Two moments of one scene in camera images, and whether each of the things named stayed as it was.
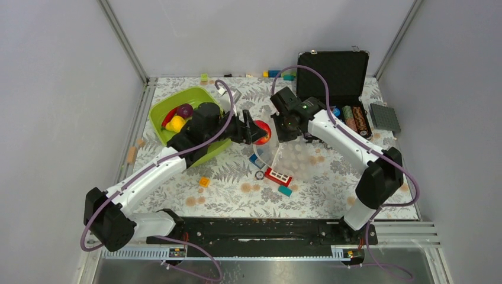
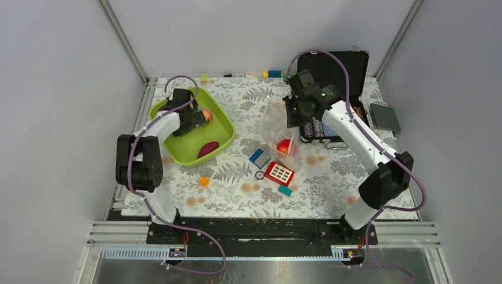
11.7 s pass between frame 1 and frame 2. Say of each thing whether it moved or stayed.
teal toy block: stayed
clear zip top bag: moved
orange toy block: stayed
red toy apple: moved
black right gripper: moved
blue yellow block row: stayed
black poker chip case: stayed
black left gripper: moved
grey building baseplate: stayed
